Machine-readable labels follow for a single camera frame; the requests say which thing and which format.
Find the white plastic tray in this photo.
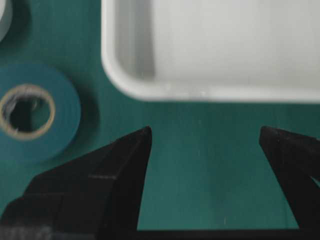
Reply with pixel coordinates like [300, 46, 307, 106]
[101, 0, 320, 104]

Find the green table cloth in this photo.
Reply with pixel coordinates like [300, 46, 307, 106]
[0, 0, 320, 230]

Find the white tape roll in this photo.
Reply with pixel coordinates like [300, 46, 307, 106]
[0, 0, 13, 41]

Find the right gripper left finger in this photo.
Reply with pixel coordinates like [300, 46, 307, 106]
[0, 126, 152, 240]

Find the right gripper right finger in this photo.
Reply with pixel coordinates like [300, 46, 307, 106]
[259, 126, 320, 230]

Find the green tape roll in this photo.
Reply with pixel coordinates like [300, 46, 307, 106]
[0, 63, 81, 164]

